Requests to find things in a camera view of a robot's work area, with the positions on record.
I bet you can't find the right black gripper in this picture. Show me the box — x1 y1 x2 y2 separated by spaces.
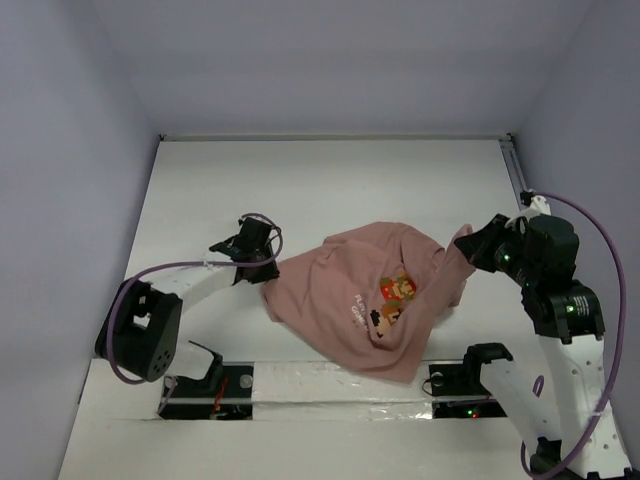
453 211 539 285

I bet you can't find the pink printed t shirt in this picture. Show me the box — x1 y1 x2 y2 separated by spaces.
261 222 475 384

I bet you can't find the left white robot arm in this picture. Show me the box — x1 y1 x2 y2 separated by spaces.
94 213 283 385

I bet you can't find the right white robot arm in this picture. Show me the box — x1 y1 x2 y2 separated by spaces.
446 213 639 479

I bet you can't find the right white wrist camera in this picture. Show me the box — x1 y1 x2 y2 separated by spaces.
506 190 551 229

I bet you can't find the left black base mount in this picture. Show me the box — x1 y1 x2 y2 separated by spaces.
156 340 255 421

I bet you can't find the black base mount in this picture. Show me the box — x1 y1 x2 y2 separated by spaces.
156 340 255 421
422 343 513 419

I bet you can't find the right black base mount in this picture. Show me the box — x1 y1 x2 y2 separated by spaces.
422 343 513 419

